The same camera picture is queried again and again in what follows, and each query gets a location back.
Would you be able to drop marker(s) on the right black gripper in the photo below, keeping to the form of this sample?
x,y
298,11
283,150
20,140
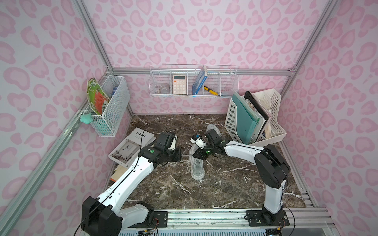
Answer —
x,y
199,152

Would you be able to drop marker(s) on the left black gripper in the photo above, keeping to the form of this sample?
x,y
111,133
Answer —
x,y
173,156

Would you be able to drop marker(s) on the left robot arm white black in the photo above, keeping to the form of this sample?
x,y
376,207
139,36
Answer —
x,y
105,215

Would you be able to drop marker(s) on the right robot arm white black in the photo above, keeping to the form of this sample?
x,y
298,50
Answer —
x,y
272,167

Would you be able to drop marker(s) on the white hardcover book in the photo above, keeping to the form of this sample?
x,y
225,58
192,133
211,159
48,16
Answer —
x,y
126,152

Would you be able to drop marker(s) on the teal folder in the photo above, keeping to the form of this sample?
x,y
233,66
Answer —
x,y
246,119

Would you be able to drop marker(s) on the yellow black utility knife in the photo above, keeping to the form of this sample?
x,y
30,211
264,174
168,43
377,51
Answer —
x,y
210,91

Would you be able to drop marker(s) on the black clipboard folder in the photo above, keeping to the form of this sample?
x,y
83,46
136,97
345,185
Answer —
x,y
261,112

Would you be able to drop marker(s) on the clear glass bowl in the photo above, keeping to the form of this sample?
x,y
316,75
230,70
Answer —
x,y
164,89

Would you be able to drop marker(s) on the blue book in shelf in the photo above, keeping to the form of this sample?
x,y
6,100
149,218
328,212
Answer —
x,y
200,80

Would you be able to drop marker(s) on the white plastic file organizer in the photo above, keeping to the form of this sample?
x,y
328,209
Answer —
x,y
273,132

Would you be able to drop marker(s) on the white pink calculator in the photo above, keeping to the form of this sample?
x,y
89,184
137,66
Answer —
x,y
179,84

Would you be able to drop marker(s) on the mint green hook clip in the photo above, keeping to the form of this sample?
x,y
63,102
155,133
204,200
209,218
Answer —
x,y
86,119

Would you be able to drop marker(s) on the green red snack bag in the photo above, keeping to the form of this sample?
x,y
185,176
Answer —
x,y
97,98

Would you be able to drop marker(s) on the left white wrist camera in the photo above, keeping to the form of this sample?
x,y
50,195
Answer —
x,y
173,139

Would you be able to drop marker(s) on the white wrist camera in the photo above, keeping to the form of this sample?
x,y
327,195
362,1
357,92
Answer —
x,y
173,139
198,141

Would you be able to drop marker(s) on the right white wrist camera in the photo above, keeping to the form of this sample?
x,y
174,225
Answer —
x,y
198,141

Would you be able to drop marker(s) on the white wire side basket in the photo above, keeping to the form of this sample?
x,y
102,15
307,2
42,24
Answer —
x,y
108,123

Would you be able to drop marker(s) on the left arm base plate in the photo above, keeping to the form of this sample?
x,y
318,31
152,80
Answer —
x,y
157,218

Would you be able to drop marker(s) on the white wire wall shelf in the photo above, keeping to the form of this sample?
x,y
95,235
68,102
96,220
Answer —
x,y
222,79

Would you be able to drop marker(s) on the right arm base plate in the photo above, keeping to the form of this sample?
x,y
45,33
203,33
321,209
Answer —
x,y
264,218

